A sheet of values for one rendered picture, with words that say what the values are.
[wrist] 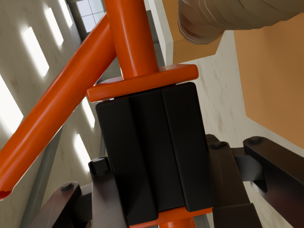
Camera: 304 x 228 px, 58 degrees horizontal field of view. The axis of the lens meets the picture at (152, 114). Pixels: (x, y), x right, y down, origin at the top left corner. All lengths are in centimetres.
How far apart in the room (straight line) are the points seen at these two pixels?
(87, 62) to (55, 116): 4
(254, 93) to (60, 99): 25
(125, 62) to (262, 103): 22
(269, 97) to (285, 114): 3
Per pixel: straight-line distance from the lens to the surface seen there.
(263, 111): 35
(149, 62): 15
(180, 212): 16
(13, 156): 20
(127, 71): 15
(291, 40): 26
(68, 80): 18
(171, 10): 195
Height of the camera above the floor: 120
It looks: 1 degrees up
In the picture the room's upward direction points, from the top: 104 degrees counter-clockwise
